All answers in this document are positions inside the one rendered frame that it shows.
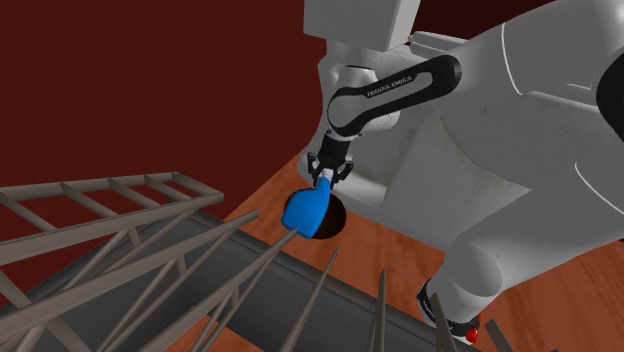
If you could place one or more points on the blue bottle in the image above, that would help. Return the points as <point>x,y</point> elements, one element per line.
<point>306,209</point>

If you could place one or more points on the dark brown round bowl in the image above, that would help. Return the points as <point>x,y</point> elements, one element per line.
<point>334,219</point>

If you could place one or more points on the grey metal frame rack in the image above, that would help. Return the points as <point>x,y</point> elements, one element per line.
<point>117,222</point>

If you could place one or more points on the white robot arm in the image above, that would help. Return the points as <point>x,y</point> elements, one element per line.
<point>526,161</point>

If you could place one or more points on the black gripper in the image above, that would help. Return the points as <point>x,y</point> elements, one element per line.
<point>334,151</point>

